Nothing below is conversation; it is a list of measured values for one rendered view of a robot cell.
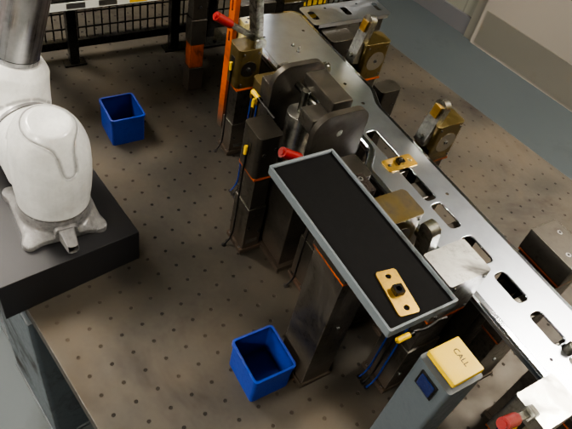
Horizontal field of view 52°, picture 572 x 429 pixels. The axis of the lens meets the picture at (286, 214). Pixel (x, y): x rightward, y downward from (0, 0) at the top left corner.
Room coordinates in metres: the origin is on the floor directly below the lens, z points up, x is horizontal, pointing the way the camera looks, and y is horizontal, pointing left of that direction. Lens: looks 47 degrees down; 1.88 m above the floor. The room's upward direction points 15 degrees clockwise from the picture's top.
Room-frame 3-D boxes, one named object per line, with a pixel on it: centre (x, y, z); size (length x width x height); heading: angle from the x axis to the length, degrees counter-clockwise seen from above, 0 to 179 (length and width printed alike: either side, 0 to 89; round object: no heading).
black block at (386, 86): (1.40, -0.19, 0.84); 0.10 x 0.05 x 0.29; 131
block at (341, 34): (1.61, -0.03, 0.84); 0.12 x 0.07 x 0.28; 131
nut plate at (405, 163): (1.07, -0.22, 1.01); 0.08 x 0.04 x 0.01; 130
